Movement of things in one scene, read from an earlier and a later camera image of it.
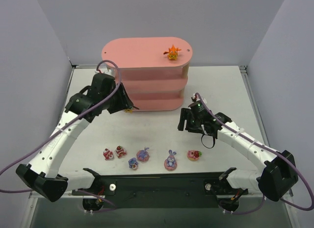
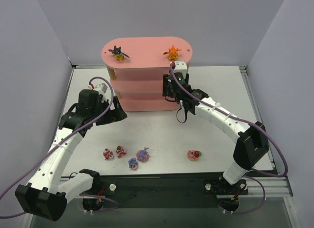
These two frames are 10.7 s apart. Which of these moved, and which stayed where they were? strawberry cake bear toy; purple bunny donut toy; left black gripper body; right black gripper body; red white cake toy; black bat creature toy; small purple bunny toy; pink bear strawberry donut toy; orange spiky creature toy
Moved: left black gripper body; black bat creature toy; right black gripper body
Stayed: pink bear strawberry donut toy; red white cake toy; orange spiky creature toy; strawberry cake bear toy; small purple bunny toy; purple bunny donut toy
